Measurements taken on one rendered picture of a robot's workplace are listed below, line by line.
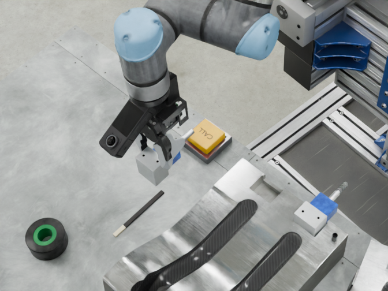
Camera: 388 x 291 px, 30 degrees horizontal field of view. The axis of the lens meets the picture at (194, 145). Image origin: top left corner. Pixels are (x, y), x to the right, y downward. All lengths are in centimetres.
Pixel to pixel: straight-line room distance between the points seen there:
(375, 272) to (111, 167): 59
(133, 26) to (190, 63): 169
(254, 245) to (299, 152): 96
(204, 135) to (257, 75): 121
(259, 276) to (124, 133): 36
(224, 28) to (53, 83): 70
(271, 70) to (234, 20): 163
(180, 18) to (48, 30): 189
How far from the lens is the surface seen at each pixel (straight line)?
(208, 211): 140
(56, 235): 148
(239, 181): 142
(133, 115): 125
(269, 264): 135
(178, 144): 135
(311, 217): 135
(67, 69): 177
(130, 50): 112
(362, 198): 221
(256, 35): 113
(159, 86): 119
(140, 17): 113
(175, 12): 118
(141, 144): 138
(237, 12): 114
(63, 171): 160
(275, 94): 269
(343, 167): 227
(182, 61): 281
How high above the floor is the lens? 210
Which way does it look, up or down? 55 degrees down
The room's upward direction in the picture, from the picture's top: 7 degrees counter-clockwise
